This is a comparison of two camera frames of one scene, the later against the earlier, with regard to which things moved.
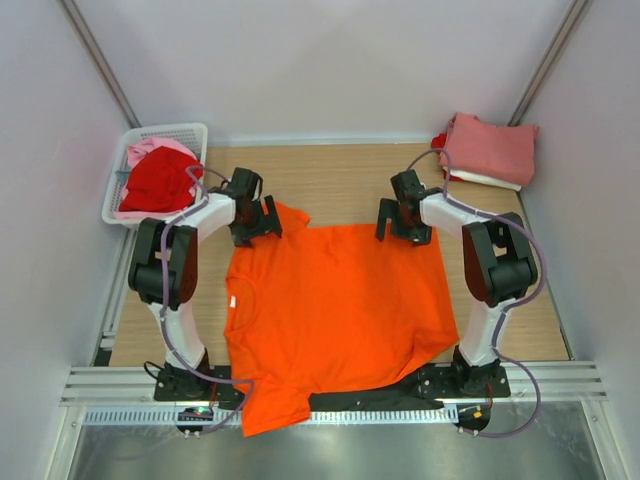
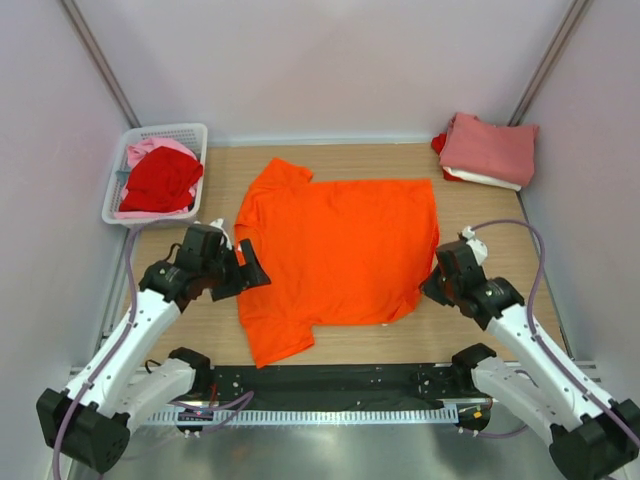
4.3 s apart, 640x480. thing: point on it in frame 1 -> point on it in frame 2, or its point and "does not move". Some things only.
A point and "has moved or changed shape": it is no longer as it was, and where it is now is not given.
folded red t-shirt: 439,141 does not move
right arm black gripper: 389,209 -> 429,286
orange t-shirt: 330,308 has moved or changed shape
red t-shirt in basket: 161,180 does not move
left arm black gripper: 268,223 -> 248,275
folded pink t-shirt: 503,153 does not move
